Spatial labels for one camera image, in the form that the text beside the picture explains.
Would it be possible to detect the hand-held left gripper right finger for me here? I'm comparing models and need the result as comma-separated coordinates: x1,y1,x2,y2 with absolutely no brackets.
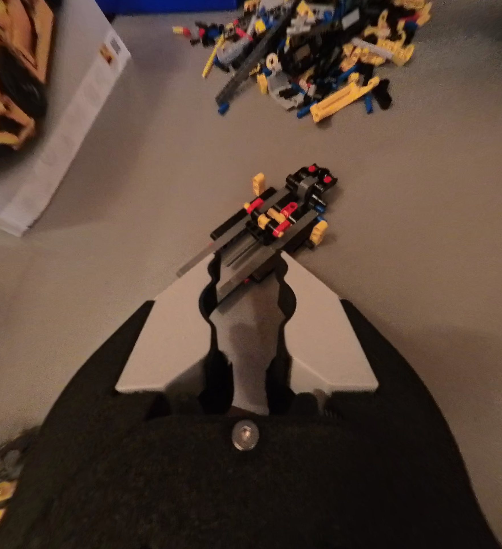
265,251,379,414

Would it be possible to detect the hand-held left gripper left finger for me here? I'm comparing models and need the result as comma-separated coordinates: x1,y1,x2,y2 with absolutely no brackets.
115,252,235,414

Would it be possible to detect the black grey brick chassis assembly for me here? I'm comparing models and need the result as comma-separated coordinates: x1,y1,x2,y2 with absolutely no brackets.
176,163,339,303

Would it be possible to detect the white car instruction booklet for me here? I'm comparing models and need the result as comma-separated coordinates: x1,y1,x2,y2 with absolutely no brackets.
0,0,132,237

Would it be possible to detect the pile of loose brick pieces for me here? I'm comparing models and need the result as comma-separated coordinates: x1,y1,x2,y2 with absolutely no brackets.
171,0,434,125

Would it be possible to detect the blue plastic storage box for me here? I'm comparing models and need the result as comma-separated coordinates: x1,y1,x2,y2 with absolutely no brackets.
94,0,241,15

